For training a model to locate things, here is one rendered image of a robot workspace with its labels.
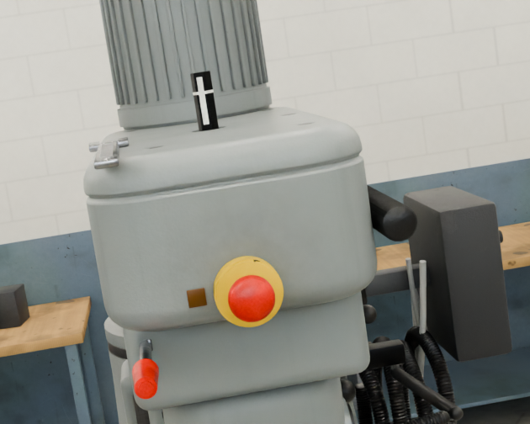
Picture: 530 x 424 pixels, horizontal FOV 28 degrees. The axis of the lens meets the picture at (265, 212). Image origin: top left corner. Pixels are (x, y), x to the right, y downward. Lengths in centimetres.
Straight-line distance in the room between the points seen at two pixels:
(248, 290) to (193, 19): 49
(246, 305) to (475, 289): 59
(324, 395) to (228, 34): 46
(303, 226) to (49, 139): 447
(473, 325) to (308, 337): 43
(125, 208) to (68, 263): 450
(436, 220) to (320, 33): 403
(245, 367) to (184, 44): 43
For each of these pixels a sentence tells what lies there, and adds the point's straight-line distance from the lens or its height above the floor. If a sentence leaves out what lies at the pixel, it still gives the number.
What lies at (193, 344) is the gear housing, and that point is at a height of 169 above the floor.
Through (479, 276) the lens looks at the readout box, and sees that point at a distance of 143.
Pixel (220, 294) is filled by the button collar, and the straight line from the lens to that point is 91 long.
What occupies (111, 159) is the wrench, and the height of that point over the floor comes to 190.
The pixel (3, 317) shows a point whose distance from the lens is 501.
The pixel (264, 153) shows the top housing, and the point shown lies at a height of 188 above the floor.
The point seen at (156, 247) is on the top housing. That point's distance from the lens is 92.
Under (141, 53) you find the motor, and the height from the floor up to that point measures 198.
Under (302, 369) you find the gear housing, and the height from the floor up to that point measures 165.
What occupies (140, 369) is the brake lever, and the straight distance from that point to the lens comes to 93.
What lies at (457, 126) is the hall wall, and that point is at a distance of 558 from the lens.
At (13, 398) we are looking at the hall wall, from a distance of 562.
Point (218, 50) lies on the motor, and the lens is 129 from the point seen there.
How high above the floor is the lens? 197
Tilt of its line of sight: 9 degrees down
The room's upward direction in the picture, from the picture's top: 9 degrees counter-clockwise
